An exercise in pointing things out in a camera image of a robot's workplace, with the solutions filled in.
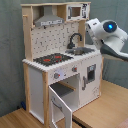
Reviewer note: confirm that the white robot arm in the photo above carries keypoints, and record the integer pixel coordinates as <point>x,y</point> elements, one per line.
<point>108,38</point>

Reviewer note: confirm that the wooden toy kitchen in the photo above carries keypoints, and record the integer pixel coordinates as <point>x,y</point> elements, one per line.
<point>62,73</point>

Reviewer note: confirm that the right red stove knob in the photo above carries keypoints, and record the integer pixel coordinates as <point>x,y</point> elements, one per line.
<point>74,69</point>

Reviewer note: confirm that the black toy stovetop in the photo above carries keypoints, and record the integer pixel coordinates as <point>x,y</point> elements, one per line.
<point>52,59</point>

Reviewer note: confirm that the grey toy sink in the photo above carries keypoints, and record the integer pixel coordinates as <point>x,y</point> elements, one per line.
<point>79,51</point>

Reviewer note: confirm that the white fridge door with dispenser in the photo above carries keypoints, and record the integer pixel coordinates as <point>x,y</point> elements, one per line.
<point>90,79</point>

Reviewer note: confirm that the grey range hood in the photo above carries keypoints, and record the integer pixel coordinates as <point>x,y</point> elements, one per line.
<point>48,18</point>

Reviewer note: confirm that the white oven door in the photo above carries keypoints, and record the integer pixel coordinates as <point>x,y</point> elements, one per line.
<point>55,100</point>

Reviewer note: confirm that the toy microwave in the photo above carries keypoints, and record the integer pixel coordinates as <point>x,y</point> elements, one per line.
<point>77,11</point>

